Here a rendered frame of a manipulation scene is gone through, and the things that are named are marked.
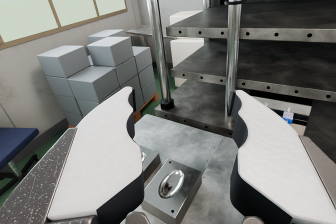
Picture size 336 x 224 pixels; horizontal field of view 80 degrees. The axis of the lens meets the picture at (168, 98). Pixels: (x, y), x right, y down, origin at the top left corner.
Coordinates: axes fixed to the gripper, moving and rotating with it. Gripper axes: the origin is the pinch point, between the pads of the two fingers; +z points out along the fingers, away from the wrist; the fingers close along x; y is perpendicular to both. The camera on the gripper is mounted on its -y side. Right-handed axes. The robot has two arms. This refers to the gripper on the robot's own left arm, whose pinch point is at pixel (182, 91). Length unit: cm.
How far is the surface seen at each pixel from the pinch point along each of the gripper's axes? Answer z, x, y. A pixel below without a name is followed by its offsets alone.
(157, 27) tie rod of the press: 99, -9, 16
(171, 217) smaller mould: 25, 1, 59
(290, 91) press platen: 71, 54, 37
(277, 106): 72, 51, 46
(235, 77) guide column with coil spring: 80, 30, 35
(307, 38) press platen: 70, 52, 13
